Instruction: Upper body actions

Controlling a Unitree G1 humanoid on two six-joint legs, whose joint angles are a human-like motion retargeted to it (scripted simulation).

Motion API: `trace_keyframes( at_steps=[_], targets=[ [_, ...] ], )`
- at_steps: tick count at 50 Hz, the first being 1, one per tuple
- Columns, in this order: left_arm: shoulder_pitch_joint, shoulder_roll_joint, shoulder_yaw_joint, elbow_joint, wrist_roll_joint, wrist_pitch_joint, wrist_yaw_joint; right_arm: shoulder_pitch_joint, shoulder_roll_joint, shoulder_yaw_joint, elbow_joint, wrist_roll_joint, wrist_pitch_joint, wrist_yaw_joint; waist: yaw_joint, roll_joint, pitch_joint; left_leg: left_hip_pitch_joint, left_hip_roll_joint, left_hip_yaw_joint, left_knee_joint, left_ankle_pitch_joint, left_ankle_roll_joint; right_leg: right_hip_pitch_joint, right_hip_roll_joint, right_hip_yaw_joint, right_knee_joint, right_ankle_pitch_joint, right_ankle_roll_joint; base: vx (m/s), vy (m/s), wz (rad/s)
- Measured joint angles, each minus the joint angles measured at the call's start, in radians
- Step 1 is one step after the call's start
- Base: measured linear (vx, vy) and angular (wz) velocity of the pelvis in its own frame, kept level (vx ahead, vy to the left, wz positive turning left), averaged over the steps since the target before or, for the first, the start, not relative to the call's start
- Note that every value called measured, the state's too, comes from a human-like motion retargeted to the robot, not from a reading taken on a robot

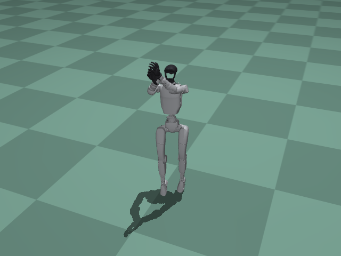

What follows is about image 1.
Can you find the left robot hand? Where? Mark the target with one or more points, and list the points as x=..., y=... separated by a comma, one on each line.
x=156, y=70

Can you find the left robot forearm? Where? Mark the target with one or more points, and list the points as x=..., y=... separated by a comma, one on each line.
x=167, y=84

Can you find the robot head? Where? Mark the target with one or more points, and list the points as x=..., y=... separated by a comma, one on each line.
x=172, y=69

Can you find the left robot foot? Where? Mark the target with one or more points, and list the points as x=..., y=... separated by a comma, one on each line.
x=181, y=185

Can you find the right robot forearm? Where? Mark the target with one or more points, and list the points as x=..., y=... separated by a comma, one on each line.
x=152, y=86

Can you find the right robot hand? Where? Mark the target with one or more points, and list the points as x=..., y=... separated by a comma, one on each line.
x=152, y=76

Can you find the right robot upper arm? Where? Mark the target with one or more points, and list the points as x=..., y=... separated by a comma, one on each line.
x=153, y=92

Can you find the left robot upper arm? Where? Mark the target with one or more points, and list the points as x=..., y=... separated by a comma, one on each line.
x=180, y=89

